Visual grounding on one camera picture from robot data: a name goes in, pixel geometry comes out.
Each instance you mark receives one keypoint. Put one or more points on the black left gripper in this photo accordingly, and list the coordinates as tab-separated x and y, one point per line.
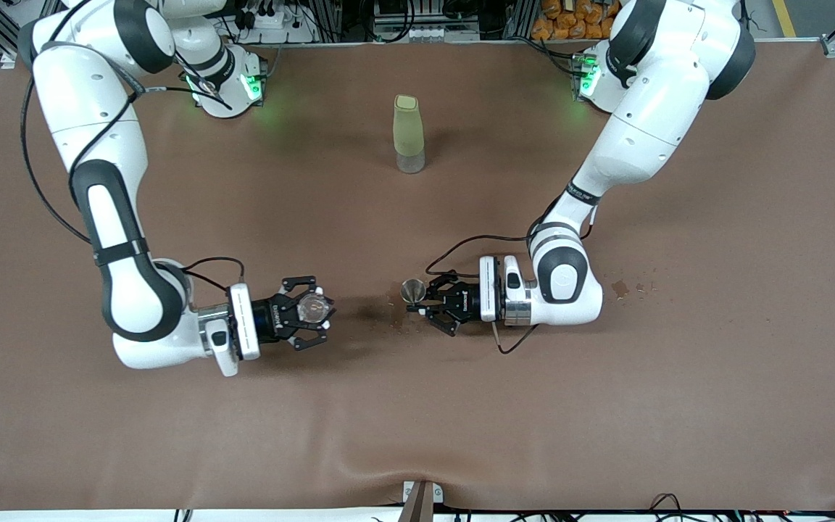
467	301

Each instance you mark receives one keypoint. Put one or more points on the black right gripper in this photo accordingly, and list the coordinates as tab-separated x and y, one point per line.
267	319

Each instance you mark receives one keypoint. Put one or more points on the clear glass cup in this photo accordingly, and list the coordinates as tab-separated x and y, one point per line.
312	307

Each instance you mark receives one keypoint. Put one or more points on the steel jigger measuring cup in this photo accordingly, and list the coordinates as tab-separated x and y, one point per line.
413	290

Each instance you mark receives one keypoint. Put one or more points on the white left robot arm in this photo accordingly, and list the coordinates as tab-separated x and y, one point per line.
649	123

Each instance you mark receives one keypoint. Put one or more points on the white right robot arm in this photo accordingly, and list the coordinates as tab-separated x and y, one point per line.
98	109

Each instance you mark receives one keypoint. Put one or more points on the large spilled liquid puddle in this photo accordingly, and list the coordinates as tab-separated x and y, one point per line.
397	319

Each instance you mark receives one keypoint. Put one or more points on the yellow-green sleeved glass bottle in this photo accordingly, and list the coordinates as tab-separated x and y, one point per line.
408	134

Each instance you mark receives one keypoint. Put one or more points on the white power strip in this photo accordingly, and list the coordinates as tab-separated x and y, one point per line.
272	22

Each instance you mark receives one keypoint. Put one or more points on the orange snack bag pile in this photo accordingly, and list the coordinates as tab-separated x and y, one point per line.
562	25

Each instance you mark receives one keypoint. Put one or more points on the metal table edge bracket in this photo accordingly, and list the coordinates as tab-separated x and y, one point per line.
438	494

